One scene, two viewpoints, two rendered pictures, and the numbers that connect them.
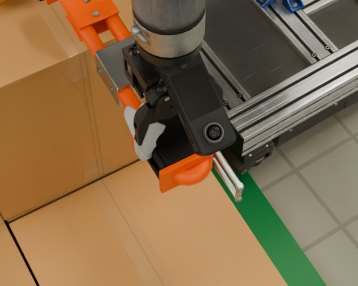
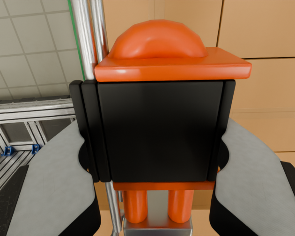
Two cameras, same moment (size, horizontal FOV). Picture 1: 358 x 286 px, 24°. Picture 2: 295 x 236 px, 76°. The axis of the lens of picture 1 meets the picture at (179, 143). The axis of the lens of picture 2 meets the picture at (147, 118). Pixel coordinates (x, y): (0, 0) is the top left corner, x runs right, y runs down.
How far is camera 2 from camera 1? 0.92 m
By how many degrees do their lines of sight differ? 14
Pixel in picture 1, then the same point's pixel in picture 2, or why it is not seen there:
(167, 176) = (228, 58)
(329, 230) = (62, 52)
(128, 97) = (185, 212)
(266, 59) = (57, 130)
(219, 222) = not seen: hidden behind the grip
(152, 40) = not seen: outside the picture
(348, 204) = (49, 58)
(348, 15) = (14, 133)
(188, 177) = (181, 36)
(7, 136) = not seen: hidden behind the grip
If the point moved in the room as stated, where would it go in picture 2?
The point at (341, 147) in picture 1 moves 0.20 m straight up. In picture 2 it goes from (43, 83) to (26, 95)
